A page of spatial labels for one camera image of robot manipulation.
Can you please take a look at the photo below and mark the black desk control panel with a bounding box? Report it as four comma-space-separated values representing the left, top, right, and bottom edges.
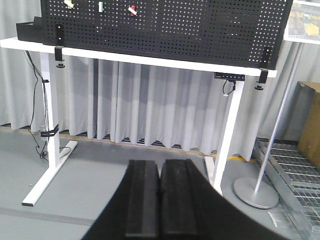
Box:
214, 72, 246, 81

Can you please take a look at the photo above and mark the red toggle switch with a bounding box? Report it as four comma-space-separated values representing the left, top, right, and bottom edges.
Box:
128, 5, 137, 16

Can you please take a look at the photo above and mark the grey floor lamp stand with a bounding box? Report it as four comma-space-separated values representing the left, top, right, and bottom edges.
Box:
233, 42, 305, 210

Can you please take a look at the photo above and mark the yellow-lit toggle switch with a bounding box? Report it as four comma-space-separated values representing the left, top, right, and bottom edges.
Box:
63, 0, 74, 9

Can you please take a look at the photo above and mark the black box on desk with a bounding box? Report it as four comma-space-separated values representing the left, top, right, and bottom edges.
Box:
16, 16, 45, 43

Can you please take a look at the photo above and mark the black right pegboard clamp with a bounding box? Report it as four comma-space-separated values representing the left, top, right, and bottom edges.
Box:
254, 46, 272, 91

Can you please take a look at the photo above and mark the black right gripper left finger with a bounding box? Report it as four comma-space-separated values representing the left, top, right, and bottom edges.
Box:
124, 160, 159, 238

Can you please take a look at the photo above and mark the black desk power cable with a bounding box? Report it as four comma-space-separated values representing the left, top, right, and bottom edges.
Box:
24, 50, 72, 159

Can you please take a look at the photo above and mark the brown cardboard box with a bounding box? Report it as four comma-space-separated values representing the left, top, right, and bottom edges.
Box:
298, 81, 320, 169

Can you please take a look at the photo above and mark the white standing desk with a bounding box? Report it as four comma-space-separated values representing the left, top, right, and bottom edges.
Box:
0, 37, 277, 207

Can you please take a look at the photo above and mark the black perforated pegboard panel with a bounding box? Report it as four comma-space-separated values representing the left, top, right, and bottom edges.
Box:
40, 0, 293, 70

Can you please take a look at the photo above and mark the black left pegboard clamp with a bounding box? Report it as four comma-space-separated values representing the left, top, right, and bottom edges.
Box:
54, 23, 65, 69

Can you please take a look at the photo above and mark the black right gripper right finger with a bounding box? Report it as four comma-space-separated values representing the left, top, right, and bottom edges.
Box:
160, 159, 199, 238

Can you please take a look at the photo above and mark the black pegboard clamp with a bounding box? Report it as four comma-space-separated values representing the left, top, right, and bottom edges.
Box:
254, 46, 272, 91
54, 23, 65, 69

